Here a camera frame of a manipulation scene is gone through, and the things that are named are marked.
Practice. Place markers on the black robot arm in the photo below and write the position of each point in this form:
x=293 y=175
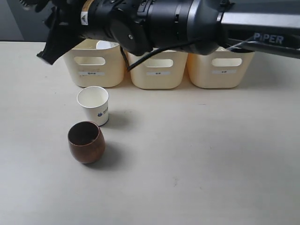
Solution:
x=192 y=26

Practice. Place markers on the brown wooden cup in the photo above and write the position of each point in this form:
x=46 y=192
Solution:
x=86 y=142

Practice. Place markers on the right cream plastic bin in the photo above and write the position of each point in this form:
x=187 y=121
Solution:
x=220 y=70

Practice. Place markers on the middle cream plastic bin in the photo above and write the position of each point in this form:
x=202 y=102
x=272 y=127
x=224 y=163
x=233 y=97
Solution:
x=162 y=71

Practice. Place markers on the clear plastic bottle white cap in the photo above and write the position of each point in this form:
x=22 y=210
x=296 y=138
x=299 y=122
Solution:
x=103 y=45

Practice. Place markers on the left cream plastic bin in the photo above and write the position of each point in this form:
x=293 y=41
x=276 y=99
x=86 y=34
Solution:
x=88 y=66

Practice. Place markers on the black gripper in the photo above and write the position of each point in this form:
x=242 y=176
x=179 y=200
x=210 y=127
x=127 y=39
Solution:
x=73 y=21

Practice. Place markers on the cream plastic bin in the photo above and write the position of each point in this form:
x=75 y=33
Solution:
x=88 y=66
x=220 y=70
x=162 y=71

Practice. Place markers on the white paper cup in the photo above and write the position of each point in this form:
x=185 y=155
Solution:
x=94 y=101

